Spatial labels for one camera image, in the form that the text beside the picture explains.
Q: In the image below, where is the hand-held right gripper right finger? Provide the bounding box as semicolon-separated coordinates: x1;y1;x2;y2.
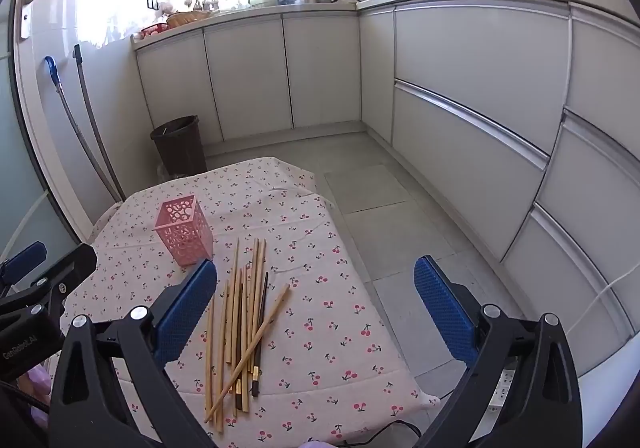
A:
413;255;584;448

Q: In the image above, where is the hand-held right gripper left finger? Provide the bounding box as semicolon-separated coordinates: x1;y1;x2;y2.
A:
48;258;218;448

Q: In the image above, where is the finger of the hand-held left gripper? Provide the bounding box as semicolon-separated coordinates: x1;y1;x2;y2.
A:
0;241;48;287
0;243;99;325

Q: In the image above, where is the bunch of bamboo chopsticks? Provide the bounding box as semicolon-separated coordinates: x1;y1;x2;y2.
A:
204;237;292;429

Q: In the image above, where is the pink perforated utensil holder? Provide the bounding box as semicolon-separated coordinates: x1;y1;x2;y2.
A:
153;194;215;268

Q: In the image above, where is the pink clothing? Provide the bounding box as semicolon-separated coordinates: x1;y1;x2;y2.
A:
17;365;53;421

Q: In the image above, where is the frosted glass sliding door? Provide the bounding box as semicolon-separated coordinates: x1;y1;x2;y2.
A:
0;13;96;279

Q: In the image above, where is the white power strip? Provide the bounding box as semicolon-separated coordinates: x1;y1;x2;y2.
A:
487;368;517;415

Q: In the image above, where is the cherry print tablecloth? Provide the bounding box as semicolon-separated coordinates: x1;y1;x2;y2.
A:
47;156;441;448

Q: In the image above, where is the dark brown trash bin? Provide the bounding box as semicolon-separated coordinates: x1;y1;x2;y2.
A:
151;115;207;176

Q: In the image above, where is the white door base cabinet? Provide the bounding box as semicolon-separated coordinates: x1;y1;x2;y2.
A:
134;8;363;146

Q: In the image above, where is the wicker basket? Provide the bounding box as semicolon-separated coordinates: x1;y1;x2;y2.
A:
166;10;211;28

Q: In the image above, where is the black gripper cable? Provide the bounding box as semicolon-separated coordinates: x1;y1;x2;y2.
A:
0;380;51;415

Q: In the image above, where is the black power cable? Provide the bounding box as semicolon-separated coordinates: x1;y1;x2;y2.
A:
320;420;427;448

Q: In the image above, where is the white cable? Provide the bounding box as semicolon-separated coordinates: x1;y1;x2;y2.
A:
574;270;640;330

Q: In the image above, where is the blue capped mop handle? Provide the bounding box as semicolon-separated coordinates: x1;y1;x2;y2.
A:
44;55;126;203

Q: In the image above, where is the black capped mop handle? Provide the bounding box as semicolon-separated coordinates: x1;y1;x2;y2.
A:
73;44;127;203

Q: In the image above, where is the silver door handle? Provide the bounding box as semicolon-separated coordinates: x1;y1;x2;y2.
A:
11;0;39;42

